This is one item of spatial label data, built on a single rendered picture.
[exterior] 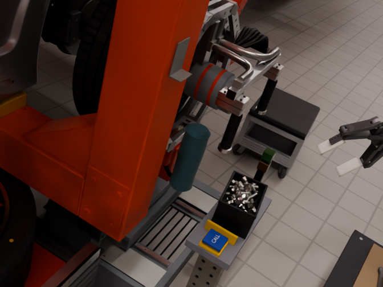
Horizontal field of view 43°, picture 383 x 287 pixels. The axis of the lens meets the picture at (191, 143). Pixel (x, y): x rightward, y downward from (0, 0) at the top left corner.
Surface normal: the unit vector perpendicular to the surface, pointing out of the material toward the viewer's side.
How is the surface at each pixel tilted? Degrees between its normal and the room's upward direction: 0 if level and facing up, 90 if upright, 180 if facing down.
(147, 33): 90
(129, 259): 0
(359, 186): 0
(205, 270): 90
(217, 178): 0
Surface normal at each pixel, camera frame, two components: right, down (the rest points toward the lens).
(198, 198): 0.26, -0.78
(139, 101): -0.46, 0.42
